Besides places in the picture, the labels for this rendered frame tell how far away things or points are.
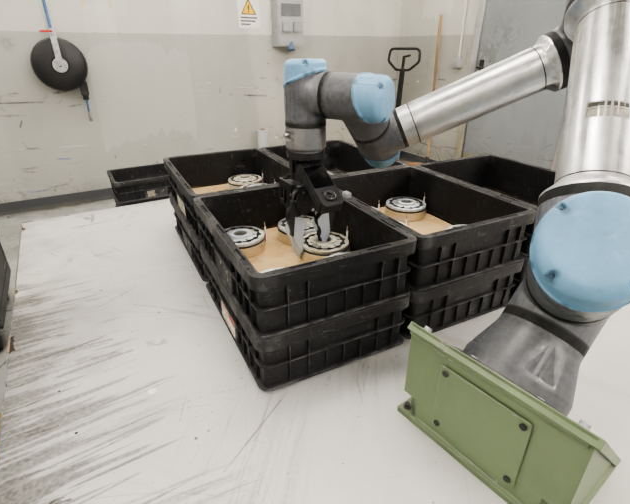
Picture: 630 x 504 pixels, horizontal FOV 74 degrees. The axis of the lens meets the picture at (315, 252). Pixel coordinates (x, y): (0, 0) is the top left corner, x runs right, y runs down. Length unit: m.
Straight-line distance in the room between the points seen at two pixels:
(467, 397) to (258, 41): 4.02
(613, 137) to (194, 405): 0.69
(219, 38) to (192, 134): 0.87
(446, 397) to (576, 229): 0.28
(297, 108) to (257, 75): 3.61
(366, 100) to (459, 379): 0.43
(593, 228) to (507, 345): 0.20
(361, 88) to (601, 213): 0.38
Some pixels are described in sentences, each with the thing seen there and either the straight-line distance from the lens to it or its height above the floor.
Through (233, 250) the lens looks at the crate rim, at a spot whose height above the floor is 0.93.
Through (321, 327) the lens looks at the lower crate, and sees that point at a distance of 0.69.
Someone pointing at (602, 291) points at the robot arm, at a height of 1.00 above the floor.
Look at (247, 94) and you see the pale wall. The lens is 4.32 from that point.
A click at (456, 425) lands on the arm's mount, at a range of 0.64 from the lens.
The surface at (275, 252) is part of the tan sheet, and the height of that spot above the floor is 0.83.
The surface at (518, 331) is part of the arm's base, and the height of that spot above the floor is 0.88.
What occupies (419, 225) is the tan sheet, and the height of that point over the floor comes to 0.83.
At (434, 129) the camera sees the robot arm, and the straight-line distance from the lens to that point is 0.81.
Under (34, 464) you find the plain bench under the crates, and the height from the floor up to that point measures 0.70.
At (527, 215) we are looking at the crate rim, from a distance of 0.91.
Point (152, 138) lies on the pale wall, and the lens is 4.11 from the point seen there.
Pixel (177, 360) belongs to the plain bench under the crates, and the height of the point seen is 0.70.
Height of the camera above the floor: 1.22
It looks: 26 degrees down
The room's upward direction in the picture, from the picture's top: straight up
